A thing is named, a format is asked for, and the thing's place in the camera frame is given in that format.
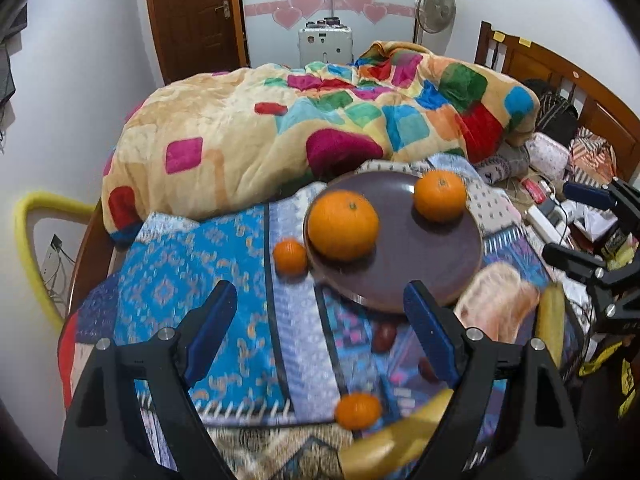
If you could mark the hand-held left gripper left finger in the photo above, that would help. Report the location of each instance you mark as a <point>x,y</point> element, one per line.
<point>214,331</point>

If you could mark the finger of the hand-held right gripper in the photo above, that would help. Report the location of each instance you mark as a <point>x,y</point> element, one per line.
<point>587,194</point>
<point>570,259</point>

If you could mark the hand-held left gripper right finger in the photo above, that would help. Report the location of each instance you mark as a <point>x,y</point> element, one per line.
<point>429,332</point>

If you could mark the small dark red fruit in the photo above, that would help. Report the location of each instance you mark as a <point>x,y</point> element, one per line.
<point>425,367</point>
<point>382,336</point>

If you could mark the yellow sugar cane piece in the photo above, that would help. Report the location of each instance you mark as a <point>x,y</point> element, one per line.
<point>550,320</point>
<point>395,447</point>

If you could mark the purple plate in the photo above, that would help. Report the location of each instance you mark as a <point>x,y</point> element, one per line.
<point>425,255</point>

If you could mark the peeled pomelo segment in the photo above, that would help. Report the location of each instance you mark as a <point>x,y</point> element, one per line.
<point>500,300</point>

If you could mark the small tangerine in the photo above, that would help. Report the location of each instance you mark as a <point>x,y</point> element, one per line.
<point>290,257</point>
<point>357,410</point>

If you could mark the large orange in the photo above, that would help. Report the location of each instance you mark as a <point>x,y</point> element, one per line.
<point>342,225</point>
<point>440,195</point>

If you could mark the striped cloth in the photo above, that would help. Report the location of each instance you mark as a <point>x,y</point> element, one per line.
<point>592,152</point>

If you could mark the white power strip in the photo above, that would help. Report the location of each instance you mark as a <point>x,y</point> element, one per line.
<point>542,222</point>

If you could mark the pink patterned pillow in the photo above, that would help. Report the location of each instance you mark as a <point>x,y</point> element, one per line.
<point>549,155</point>

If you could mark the blue patterned bedsheet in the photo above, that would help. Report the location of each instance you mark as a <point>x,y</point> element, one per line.
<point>240,270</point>

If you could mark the black bag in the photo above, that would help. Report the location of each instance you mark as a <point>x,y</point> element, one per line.
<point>556,112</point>

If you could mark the grey pillow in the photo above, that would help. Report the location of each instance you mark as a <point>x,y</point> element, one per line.
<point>505,165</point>

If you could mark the wooden headboard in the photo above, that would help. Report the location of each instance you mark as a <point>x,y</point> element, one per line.
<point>565,67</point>

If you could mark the yellow foam tube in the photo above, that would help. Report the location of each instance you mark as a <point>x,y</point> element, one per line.
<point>27,260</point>

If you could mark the colourful patchwork blanket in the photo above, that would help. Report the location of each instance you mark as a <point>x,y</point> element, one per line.
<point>240,130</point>

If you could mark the standing fan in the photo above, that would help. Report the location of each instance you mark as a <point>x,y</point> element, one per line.
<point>436,7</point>

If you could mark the brown wooden door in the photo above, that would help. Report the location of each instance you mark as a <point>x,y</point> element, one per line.
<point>192,20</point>

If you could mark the wooden bed frame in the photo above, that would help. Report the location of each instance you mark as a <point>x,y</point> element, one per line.
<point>87,260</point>

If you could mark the wall socket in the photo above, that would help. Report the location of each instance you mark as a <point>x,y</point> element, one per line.
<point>52,252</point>

